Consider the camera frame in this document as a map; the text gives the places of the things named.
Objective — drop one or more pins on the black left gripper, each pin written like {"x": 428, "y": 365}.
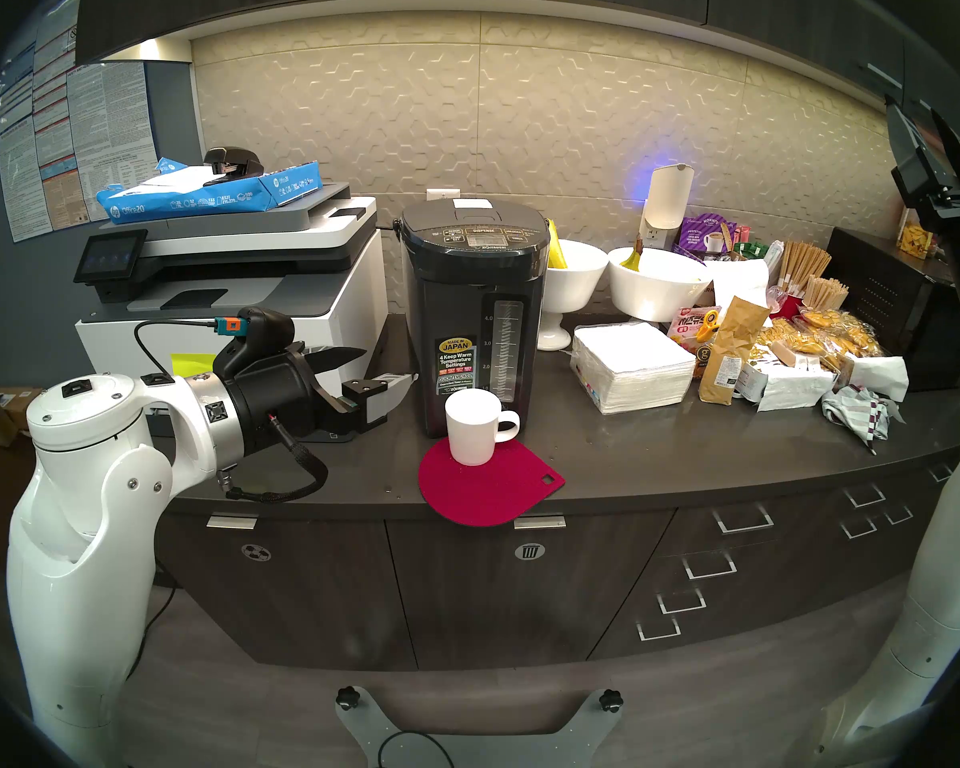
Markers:
{"x": 276, "y": 398}

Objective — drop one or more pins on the black hot water dispenser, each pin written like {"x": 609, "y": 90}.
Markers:
{"x": 464, "y": 294}

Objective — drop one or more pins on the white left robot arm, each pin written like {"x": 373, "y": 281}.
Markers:
{"x": 80, "y": 534}

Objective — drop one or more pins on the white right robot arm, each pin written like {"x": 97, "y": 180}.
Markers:
{"x": 928, "y": 614}

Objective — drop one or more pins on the white grey office printer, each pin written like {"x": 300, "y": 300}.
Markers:
{"x": 328, "y": 294}

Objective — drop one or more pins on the white ceramic mug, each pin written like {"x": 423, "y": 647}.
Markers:
{"x": 472, "y": 430}

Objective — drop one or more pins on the black microwave oven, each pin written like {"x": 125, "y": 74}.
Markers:
{"x": 896, "y": 310}

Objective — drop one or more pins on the tall wooden stir sticks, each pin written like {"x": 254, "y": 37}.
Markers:
{"x": 804, "y": 266}

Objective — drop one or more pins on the yellow sticky note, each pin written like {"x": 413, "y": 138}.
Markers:
{"x": 188, "y": 365}

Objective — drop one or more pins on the short wooden stir sticks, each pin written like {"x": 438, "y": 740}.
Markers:
{"x": 824, "y": 293}

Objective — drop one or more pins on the red silicone mat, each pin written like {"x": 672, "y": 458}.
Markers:
{"x": 488, "y": 494}

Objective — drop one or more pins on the clear bag yellow crackers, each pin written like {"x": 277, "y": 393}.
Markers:
{"x": 836, "y": 330}

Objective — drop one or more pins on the green tea packet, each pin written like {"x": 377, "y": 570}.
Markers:
{"x": 754, "y": 250}

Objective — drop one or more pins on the crumpled white paper bag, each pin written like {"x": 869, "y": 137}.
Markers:
{"x": 880, "y": 374}

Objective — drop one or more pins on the blue paper ream package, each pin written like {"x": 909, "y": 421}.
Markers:
{"x": 240, "y": 192}

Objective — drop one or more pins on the upright white paper bag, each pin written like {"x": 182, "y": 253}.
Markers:
{"x": 740, "y": 282}

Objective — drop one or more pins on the yellow banana bunch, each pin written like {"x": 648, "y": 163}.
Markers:
{"x": 558, "y": 250}

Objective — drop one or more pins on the purple coffee box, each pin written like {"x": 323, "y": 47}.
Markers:
{"x": 700, "y": 232}

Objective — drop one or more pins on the black stapler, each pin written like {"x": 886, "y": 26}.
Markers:
{"x": 236, "y": 160}

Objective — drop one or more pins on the checked kitchen cloth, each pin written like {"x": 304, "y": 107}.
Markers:
{"x": 860, "y": 414}

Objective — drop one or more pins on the flat white paper pouch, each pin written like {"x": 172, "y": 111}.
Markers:
{"x": 792, "y": 386}

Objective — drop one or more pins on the white plug-in air freshener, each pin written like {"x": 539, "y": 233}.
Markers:
{"x": 668, "y": 198}

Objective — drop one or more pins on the yellow plastic clip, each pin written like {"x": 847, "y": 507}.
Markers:
{"x": 712, "y": 324}

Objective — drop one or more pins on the brown paper coffee bag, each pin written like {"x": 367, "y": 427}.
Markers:
{"x": 728, "y": 350}

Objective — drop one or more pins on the white napkin stack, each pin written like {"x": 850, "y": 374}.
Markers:
{"x": 632, "y": 366}

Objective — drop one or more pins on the dark lower cabinet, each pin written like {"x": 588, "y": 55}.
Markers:
{"x": 528, "y": 598}

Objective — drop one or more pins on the red snack packet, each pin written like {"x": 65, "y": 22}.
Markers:
{"x": 686, "y": 330}

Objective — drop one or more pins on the white wide bowl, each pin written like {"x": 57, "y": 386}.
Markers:
{"x": 656, "y": 290}

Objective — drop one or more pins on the black star knob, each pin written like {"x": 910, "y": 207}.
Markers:
{"x": 347, "y": 698}
{"x": 610, "y": 701}

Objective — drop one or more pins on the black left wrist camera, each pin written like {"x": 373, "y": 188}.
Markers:
{"x": 264, "y": 334}

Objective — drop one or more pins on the white wall outlet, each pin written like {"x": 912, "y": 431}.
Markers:
{"x": 442, "y": 194}

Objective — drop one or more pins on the white pedestal bowl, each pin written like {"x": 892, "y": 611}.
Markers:
{"x": 572, "y": 286}

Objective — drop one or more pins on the white printed wall poster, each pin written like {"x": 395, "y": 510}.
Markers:
{"x": 32, "y": 158}
{"x": 112, "y": 142}

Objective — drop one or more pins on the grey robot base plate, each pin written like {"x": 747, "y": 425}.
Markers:
{"x": 480, "y": 734}

